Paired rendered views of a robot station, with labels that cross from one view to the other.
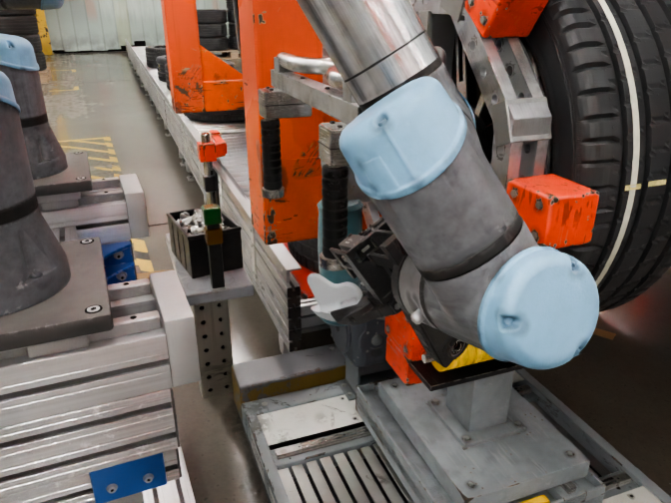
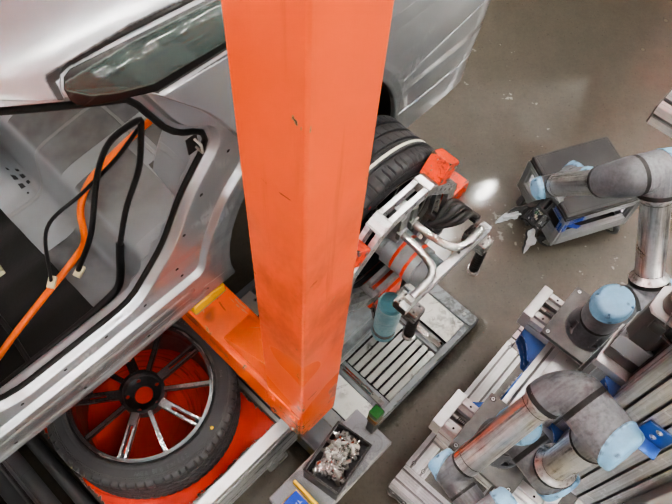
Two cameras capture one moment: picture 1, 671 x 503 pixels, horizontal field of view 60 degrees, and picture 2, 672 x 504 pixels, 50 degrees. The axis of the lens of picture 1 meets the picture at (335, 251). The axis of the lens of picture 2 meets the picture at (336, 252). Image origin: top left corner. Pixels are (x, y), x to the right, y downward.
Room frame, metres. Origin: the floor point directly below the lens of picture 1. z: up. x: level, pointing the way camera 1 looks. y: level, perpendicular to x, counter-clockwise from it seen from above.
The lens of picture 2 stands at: (1.77, 0.79, 2.96)
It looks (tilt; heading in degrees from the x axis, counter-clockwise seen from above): 61 degrees down; 240
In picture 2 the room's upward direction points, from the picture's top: 5 degrees clockwise
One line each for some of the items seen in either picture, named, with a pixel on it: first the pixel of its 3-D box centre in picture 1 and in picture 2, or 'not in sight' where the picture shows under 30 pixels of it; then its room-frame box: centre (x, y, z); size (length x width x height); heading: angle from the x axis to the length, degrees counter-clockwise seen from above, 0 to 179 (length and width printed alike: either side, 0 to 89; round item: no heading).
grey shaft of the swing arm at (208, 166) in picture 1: (210, 188); not in sight; (2.56, 0.57, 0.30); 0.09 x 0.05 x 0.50; 21
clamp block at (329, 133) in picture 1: (355, 141); (477, 239); (0.78, -0.03, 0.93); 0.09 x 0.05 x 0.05; 111
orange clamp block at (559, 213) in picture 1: (547, 210); (451, 188); (0.72, -0.28, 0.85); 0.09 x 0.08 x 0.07; 21
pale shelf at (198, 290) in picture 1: (205, 260); (331, 470); (1.46, 0.36, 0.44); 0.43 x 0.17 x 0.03; 21
